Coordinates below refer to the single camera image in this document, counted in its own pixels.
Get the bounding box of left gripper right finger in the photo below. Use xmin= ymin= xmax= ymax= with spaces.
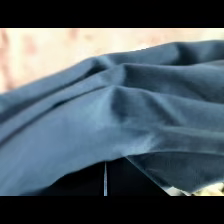
xmin=106 ymin=156 xmax=170 ymax=197

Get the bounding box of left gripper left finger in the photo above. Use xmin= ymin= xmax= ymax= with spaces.
xmin=42 ymin=160 xmax=106 ymax=197

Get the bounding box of dark blue garment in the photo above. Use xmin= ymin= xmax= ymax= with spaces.
xmin=0 ymin=39 xmax=224 ymax=197

